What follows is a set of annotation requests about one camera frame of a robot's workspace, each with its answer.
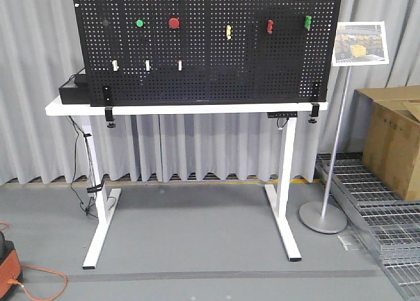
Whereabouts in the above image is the white yellow toggle switch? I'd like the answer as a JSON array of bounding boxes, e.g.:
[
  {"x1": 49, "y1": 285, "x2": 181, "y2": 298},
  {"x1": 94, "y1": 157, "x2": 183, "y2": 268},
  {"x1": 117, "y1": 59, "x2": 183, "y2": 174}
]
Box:
[{"x1": 112, "y1": 60, "x2": 119, "y2": 71}]

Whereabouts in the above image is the black box on desk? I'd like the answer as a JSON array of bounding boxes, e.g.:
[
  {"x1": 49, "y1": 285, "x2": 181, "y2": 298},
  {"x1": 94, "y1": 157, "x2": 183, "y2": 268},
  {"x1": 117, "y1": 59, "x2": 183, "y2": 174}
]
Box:
[{"x1": 58, "y1": 68, "x2": 91, "y2": 104}]

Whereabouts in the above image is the black perforated pegboard panel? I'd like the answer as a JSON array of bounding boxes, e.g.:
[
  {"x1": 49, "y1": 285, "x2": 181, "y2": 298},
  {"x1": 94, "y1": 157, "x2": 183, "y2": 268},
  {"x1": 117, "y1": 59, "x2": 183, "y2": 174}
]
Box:
[{"x1": 73, "y1": 0, "x2": 341, "y2": 106}]

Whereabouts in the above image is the orange machine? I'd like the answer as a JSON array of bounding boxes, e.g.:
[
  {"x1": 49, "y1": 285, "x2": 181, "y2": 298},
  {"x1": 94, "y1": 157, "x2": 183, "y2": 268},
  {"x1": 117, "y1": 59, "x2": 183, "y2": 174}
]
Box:
[{"x1": 1, "y1": 232, "x2": 23, "y2": 300}]

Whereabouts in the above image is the lower red round button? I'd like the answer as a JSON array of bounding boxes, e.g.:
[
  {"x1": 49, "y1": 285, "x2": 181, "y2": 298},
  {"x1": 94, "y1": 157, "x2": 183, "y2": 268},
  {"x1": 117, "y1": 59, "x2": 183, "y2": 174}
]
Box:
[{"x1": 168, "y1": 17, "x2": 180, "y2": 30}]

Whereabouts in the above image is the right black table clamp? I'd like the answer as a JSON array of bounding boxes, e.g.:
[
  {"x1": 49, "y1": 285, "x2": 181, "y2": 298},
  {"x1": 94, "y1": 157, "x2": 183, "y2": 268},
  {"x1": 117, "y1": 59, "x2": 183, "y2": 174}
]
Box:
[{"x1": 308, "y1": 81, "x2": 320, "y2": 124}]

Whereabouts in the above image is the photo sign board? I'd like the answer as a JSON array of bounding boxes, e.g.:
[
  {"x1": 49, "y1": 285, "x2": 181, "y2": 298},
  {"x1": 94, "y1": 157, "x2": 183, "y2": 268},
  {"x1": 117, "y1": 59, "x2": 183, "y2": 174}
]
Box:
[{"x1": 332, "y1": 21, "x2": 389, "y2": 67}]

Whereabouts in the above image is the desk height control panel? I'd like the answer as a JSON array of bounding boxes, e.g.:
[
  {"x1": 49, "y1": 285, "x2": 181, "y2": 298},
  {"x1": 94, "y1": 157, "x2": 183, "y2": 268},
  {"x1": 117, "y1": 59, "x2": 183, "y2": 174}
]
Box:
[{"x1": 267, "y1": 111, "x2": 298, "y2": 119}]

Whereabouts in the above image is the left black table clamp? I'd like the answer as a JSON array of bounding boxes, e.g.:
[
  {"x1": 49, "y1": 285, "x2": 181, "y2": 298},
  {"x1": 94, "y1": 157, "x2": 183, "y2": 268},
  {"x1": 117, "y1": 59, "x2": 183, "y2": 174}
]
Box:
[{"x1": 102, "y1": 85, "x2": 116, "y2": 129}]

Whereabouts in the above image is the white standing desk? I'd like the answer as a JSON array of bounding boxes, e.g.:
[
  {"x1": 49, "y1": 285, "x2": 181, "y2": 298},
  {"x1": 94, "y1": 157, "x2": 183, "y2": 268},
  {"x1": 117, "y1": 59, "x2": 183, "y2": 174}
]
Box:
[{"x1": 45, "y1": 96, "x2": 314, "y2": 270}]

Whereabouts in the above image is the black table clamp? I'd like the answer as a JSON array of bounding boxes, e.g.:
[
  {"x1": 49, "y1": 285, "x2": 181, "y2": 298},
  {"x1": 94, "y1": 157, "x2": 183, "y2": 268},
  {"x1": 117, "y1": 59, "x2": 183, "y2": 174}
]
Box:
[
  {"x1": 308, "y1": 81, "x2": 320, "y2": 124},
  {"x1": 102, "y1": 85, "x2": 116, "y2": 129}
]

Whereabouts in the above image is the orange power cable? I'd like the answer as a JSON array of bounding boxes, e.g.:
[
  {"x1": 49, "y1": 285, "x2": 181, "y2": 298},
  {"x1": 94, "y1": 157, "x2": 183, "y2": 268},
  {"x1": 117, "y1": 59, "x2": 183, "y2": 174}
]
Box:
[{"x1": 0, "y1": 222, "x2": 69, "y2": 301}]

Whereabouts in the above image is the silver sign stand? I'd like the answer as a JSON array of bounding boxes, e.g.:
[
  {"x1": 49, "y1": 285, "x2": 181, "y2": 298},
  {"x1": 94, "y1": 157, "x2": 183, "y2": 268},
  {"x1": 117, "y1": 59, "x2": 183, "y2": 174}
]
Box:
[{"x1": 299, "y1": 66, "x2": 352, "y2": 234}]

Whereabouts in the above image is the brown cardboard box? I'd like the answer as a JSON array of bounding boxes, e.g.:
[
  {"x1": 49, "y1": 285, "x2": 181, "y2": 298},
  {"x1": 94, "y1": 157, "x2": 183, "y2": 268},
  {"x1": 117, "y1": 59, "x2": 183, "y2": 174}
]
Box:
[{"x1": 357, "y1": 85, "x2": 419, "y2": 201}]

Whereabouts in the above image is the green round push button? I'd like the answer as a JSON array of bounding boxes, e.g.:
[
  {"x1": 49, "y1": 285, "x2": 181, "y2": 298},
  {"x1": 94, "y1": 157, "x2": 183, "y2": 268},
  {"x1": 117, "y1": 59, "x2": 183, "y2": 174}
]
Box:
[{"x1": 136, "y1": 19, "x2": 144, "y2": 28}]

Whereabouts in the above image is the black cable bundle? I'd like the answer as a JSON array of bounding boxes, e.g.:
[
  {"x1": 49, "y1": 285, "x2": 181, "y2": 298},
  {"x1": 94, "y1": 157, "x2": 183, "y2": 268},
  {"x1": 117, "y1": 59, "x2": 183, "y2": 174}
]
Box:
[{"x1": 68, "y1": 115, "x2": 117, "y2": 219}]

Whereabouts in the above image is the metal floor grating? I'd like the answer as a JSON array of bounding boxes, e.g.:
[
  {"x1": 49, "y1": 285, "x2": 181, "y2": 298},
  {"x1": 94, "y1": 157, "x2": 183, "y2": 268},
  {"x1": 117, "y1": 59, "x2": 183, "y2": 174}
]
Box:
[{"x1": 331, "y1": 153, "x2": 419, "y2": 300}]

